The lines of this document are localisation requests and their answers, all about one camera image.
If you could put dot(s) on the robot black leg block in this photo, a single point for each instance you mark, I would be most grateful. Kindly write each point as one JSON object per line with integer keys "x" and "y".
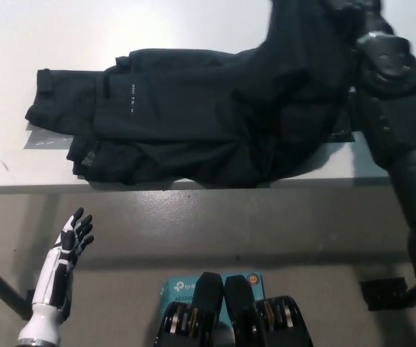
{"x": 209, "y": 292}
{"x": 238, "y": 294}

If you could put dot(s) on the black jacket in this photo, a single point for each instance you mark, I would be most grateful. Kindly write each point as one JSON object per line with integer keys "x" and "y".
{"x": 200, "y": 119}

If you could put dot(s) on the grey tape patch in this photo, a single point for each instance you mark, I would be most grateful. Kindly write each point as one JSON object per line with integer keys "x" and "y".
{"x": 48, "y": 141}

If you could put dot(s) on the teal tp-link box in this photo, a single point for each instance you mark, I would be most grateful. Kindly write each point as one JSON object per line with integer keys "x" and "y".
{"x": 180, "y": 289}

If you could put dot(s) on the robot left white black hand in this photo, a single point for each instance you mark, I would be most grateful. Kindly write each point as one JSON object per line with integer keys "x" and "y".
{"x": 57, "y": 267}

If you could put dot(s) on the robot left black leg block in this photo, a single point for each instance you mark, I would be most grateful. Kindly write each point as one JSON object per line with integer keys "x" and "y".
{"x": 209, "y": 292}

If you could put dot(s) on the robot right black leg block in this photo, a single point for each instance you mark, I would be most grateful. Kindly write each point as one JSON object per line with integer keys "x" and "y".
{"x": 238, "y": 294}

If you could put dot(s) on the black tape patch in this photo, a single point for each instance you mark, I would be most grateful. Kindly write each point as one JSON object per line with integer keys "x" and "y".
{"x": 343, "y": 136}

